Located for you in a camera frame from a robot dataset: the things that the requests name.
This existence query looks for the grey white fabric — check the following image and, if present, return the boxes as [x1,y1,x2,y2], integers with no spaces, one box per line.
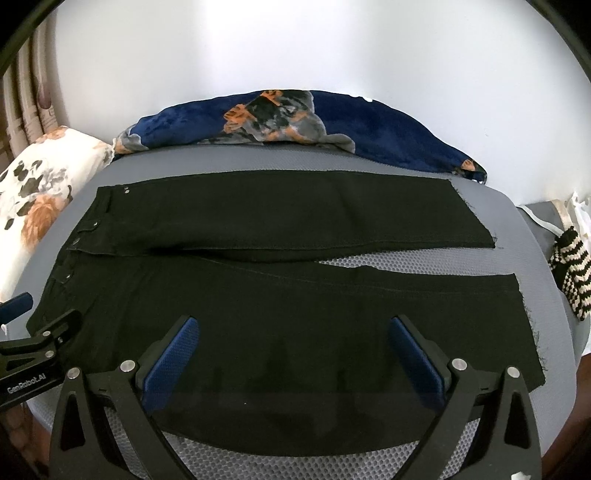
[518,193,590,259]

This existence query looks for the black white striped cloth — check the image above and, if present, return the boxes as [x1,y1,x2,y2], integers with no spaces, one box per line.
[549,226,590,321]

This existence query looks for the navy floral blanket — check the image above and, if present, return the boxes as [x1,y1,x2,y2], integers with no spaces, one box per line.
[113,89,488,184]

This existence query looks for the black denim pants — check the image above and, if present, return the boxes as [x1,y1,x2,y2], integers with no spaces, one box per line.
[27,171,545,456]

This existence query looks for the beige curtain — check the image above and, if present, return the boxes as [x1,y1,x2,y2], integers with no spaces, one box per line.
[1,20,58,167]

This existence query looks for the white floral pillow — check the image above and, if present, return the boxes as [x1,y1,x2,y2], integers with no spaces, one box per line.
[1,126,114,302]

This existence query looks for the person left hand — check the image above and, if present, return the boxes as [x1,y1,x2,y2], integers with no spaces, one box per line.
[1,404,46,466]

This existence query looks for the grey mesh mattress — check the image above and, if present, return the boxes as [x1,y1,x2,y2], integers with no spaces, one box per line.
[18,146,589,479]

